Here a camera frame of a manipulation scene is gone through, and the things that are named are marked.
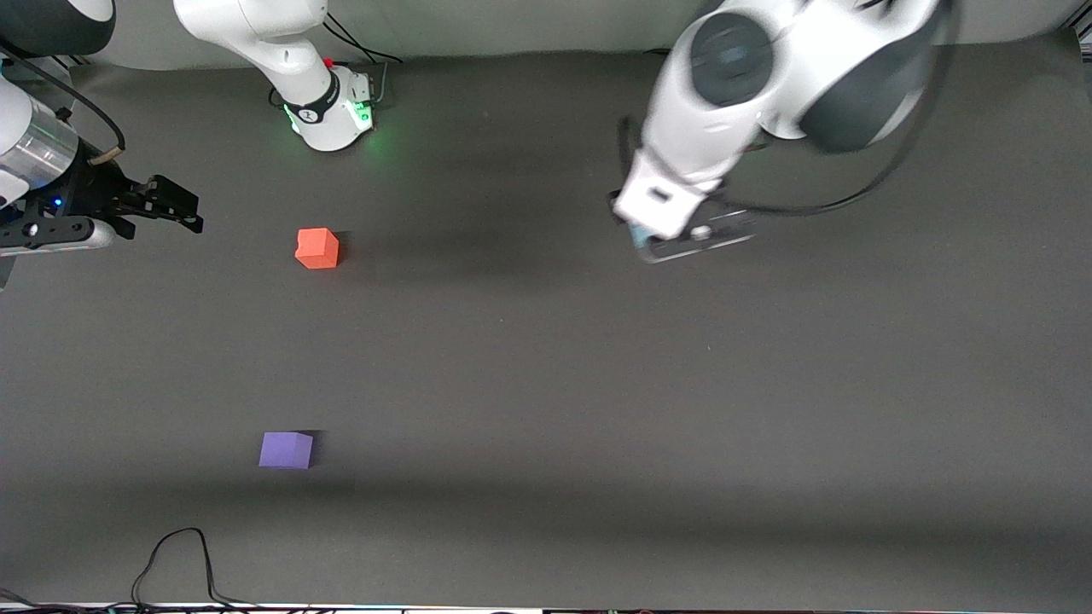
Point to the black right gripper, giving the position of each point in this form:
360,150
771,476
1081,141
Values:
92,189

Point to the blue foam block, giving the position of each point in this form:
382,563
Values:
638,235

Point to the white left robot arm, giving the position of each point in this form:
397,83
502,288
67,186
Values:
725,111

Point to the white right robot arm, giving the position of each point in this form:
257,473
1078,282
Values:
273,43

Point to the orange foam block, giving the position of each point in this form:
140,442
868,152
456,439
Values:
316,248

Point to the purple foam block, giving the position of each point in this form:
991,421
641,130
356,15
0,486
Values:
286,450

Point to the dark grey table mat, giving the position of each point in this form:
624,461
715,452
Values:
546,384

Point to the aluminium frame rail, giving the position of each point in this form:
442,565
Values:
51,60

